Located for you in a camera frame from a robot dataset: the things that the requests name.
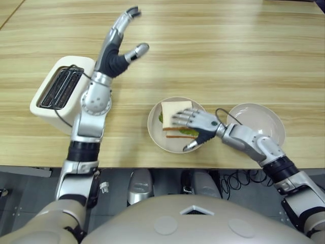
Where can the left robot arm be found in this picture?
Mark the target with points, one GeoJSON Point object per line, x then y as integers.
{"type": "Point", "coordinates": [89, 124]}

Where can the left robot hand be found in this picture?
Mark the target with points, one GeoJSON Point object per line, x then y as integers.
{"type": "Point", "coordinates": [111, 61]}

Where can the robot body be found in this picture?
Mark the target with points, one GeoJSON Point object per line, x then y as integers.
{"type": "Point", "coordinates": [198, 228]}

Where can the beige plate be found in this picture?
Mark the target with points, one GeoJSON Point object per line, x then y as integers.
{"type": "Point", "coordinates": [156, 132]}

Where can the bread slice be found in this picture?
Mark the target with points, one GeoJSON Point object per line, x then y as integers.
{"type": "Point", "coordinates": [171, 110]}
{"type": "Point", "coordinates": [175, 136]}

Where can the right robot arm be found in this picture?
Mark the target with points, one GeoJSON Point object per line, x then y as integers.
{"type": "Point", "coordinates": [266, 147]}

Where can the white plate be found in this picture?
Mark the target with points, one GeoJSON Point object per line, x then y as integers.
{"type": "Point", "coordinates": [256, 117]}

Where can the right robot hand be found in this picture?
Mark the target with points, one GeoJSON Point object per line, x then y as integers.
{"type": "Point", "coordinates": [203, 120]}

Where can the cream toaster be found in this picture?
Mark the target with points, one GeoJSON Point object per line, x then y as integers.
{"type": "Point", "coordinates": [76, 61]}

